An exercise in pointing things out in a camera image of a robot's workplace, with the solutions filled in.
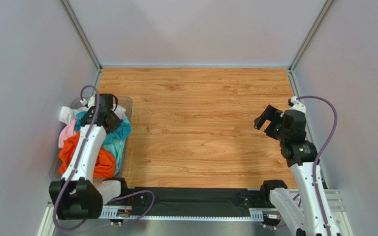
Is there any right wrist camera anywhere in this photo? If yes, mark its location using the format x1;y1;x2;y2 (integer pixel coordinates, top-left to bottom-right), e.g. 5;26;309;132
288;96;306;113

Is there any orange t shirt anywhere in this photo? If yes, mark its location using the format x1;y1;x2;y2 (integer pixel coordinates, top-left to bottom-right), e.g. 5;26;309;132
58;131;116;178

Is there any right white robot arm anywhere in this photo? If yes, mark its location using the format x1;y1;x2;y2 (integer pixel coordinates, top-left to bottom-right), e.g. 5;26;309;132
254;105;342;236

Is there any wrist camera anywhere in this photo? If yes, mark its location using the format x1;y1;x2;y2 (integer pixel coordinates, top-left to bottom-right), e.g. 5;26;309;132
79;95;96;108
288;96;306;113

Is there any clear plastic bin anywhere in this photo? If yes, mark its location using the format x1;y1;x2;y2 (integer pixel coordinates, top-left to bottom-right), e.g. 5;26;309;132
50;97;132;181

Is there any teal t shirt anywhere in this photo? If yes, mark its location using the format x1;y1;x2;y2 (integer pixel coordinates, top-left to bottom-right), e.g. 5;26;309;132
75;110;132;164

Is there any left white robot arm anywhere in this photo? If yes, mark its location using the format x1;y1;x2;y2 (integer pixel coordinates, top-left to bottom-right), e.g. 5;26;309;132
49;93;123;220

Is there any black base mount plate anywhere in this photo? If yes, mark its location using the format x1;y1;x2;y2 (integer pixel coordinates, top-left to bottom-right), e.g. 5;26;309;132
108;187;274;217

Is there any aluminium front frame rail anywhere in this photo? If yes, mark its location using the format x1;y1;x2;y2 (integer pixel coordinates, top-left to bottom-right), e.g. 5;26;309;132
38;185;350;236

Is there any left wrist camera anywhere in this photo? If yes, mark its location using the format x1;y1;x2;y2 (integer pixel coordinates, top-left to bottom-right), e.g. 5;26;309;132
79;95;96;108

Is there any pink t shirt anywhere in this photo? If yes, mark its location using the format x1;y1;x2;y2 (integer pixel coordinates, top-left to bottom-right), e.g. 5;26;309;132
58;118;78;149

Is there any white t shirt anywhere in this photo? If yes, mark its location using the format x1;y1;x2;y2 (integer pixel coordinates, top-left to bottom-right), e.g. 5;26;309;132
59;106;127;124

